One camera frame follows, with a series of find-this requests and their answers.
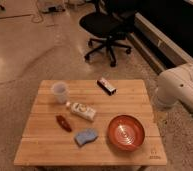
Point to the white bottle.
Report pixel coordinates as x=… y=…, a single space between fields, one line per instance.
x=81 y=110

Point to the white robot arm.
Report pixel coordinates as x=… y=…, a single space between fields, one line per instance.
x=175 y=84

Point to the black and white box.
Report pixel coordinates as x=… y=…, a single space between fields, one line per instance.
x=106 y=86

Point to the translucent plastic cup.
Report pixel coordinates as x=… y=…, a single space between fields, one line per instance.
x=60 y=91

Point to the wooden table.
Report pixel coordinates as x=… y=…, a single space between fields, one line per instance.
x=45 y=143

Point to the dark red small object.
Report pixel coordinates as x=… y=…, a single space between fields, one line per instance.
x=63 y=123

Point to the blue sponge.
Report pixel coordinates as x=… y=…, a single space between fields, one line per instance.
x=85 y=136

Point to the red-orange bowl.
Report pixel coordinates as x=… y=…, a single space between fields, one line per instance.
x=126 y=133

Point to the black office chair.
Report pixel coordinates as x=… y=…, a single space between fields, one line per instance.
x=111 y=21

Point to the equipment on floor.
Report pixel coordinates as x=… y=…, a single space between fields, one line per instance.
x=48 y=6

